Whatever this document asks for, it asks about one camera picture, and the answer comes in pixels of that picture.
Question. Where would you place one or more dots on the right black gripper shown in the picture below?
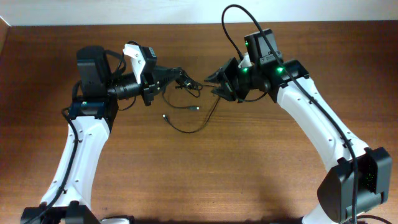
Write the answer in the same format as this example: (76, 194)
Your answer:
(222, 77)

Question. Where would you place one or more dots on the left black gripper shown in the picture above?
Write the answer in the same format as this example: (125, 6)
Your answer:
(160, 76)

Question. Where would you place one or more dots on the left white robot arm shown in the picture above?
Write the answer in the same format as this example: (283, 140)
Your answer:
(106, 77)

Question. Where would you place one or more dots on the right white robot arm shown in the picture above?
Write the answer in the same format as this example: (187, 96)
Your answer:
(358, 177)

